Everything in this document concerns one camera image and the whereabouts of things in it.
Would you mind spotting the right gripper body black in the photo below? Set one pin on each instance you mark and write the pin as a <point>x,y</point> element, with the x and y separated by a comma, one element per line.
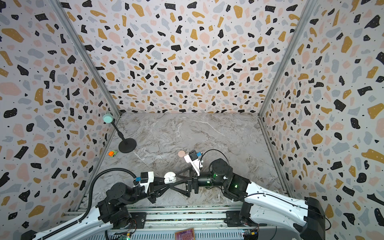
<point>195,183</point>

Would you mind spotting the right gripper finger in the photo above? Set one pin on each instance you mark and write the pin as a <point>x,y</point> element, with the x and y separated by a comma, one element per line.
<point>183,189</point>
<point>184,174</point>

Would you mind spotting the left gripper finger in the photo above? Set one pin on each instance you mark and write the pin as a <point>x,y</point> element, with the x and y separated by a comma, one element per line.
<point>159,181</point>
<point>162,187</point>

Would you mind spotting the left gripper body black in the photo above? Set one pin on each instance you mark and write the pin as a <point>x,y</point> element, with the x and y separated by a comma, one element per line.
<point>151,195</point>

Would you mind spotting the white earbud charging case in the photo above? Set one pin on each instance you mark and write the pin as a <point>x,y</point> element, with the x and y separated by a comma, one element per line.
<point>170,177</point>

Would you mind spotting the pink earbud charging case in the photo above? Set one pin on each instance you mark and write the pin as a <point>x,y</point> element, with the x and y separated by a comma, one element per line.
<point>181,154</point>

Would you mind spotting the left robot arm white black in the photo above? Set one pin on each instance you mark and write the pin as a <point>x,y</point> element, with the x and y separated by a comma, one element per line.
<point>112,212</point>

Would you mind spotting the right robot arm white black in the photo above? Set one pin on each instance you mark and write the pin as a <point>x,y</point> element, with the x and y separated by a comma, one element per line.
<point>259,205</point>

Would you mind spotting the green microphone on black stand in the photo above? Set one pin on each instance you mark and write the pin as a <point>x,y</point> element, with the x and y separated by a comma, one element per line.
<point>126,145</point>

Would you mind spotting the pink circuit board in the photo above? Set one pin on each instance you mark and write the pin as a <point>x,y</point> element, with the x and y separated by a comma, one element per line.
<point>187,234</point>

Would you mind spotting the small orange green toy car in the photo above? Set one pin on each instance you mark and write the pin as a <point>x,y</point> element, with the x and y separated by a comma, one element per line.
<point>112,153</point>

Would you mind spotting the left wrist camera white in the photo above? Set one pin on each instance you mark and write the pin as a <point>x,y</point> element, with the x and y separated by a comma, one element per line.
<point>145,179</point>

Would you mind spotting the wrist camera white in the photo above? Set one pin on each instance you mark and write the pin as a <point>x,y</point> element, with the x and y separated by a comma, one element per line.
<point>145,179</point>
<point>194,158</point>

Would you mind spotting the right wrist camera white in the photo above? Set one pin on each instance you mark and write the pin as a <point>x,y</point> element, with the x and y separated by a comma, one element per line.
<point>194,158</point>

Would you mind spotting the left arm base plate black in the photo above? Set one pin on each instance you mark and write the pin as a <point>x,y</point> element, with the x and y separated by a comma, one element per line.
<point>125,220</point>

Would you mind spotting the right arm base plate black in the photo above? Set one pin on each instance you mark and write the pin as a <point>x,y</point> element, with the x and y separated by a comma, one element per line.
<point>240,218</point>

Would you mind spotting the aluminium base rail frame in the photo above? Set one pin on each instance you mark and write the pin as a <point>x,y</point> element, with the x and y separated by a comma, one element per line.
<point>208,224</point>

